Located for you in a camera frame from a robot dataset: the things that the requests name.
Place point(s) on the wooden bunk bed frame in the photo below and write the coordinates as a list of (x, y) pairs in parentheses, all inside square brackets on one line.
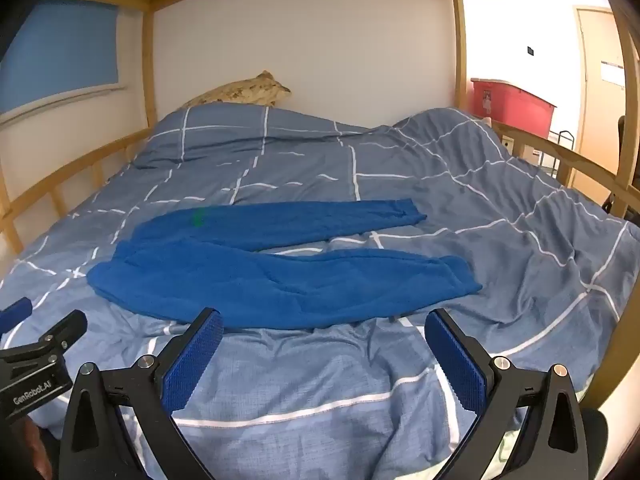
[(148, 60)]

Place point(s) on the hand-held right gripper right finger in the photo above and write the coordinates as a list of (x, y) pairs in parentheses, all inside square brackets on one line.
[(457, 360)]

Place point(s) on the black office chair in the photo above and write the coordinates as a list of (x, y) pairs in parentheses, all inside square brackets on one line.
[(622, 135)]

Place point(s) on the blue pants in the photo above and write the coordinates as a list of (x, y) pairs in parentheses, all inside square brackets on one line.
[(280, 285)]

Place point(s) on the door calendar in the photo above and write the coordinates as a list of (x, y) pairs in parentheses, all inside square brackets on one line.
[(612, 74)]

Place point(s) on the red storage bin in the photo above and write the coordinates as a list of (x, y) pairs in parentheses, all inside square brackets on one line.
[(510, 107)]

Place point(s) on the blue checked duvet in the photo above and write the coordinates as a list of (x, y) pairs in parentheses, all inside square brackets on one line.
[(310, 410)]

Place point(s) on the beige patterned pillow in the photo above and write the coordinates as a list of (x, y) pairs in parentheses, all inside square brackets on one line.
[(240, 91)]

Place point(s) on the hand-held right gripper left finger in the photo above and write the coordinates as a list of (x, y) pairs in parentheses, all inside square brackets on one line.
[(192, 360)]

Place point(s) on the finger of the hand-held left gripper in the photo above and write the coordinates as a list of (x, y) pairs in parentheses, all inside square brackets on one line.
[(65, 330), (15, 315)]

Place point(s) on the beige door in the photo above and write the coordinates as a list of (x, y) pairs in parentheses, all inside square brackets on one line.
[(595, 125)]

